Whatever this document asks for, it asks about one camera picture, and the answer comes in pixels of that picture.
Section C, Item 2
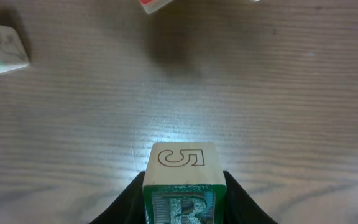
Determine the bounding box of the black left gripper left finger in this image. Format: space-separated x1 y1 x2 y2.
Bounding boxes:
90 171 145 224

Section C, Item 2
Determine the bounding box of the red A letter block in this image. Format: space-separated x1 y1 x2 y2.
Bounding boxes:
139 0 173 14

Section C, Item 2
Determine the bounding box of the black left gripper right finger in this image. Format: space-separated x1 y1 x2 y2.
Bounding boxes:
223 171 278 224

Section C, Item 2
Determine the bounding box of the green N letter block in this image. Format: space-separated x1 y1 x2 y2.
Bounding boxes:
0 25 30 74

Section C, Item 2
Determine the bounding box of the green R letter block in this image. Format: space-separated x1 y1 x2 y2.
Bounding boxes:
142 142 227 224

